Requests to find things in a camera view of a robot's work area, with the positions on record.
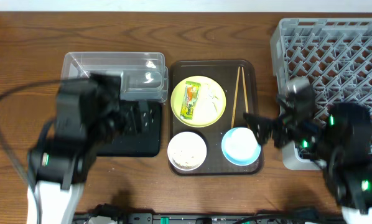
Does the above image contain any green yellow snack wrapper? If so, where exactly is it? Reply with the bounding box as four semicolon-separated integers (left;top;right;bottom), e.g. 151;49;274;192
180;81;201;119

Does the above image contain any black waste tray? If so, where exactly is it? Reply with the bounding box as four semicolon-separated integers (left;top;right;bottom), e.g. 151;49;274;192
97;101;162;157

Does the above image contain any left wooden chopstick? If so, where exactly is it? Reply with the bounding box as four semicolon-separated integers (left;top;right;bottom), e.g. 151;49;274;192
231;67;241;129

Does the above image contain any white bowl with rice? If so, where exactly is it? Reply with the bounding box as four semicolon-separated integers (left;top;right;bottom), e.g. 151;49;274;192
167;131;207;171

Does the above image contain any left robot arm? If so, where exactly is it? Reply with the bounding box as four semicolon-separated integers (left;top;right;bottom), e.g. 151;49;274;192
27;73;150;223

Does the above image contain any light blue bowl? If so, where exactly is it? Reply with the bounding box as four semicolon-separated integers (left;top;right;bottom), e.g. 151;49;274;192
221;127;261;166

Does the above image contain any grey dishwasher rack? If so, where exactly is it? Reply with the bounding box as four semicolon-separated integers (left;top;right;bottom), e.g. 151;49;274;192
270;18;372;156

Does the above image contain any brown plastic serving tray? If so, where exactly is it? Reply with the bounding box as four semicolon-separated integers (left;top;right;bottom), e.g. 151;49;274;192
170;59;264;176

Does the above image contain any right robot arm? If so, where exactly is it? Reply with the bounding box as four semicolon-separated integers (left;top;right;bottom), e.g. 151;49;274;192
243;94;372;223

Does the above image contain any yellow round plate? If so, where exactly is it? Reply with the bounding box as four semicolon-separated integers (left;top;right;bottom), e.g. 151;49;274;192
170;76;226;128

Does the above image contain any clear plastic bin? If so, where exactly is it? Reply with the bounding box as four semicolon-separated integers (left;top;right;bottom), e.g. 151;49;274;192
61;52;169;103

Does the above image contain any white tissue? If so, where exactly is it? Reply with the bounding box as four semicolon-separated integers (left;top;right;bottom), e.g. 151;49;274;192
202;83;219;113

